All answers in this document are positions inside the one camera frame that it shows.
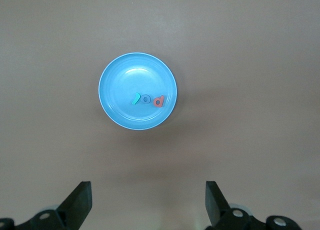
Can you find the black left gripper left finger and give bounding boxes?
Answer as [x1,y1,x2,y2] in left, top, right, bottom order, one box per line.
[0,181,93,230]

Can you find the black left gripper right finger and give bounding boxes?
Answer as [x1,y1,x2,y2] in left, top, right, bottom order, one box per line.
[204,180,301,230]

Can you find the red letter p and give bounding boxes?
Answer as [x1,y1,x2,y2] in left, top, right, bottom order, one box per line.
[152,94,166,108]

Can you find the blue plate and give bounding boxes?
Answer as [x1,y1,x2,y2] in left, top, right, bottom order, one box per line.
[98,52,179,131]

